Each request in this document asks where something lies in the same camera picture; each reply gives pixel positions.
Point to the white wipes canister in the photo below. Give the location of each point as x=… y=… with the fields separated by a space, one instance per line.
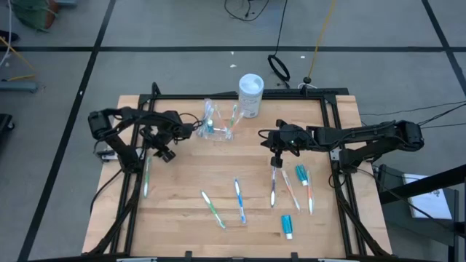
x=251 y=98

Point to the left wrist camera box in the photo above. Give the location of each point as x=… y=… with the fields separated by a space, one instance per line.
x=168 y=155

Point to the dark grey storage bin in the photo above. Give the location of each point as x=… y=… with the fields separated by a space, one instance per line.
x=400 y=225

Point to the blue toothbrush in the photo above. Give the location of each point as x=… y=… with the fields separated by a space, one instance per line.
x=239 y=200

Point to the teal toothpaste tube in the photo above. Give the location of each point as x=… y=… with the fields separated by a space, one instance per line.
x=301 y=174
x=287 y=225
x=210 y=126

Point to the small grey connector box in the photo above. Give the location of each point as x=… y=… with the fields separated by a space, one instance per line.
x=109 y=155

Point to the clear plastic organizer cup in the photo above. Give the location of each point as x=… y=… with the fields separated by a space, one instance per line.
x=222 y=136

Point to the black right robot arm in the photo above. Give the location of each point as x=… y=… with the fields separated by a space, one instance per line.
x=364 y=135

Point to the black diagonal stand bar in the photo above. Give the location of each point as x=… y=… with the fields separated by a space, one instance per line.
x=422 y=183

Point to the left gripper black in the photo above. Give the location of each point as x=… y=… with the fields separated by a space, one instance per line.
x=160 y=140

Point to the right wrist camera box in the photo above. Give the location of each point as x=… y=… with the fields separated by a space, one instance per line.
x=277 y=162

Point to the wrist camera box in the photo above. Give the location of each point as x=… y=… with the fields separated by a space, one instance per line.
x=168 y=155
x=277 y=162

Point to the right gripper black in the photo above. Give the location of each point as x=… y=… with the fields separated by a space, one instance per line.
x=287 y=136

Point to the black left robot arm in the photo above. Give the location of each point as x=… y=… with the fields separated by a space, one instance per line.
x=145 y=117

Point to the grey metal floor base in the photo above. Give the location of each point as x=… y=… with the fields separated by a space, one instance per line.
x=65 y=3
x=18 y=86

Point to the green fabric bag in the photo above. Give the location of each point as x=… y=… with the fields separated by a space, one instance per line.
x=34 y=14

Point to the white paper sheet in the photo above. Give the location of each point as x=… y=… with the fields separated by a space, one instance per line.
x=429 y=203

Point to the green toothbrush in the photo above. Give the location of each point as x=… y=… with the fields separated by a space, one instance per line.
x=213 y=209
x=146 y=180
x=233 y=113

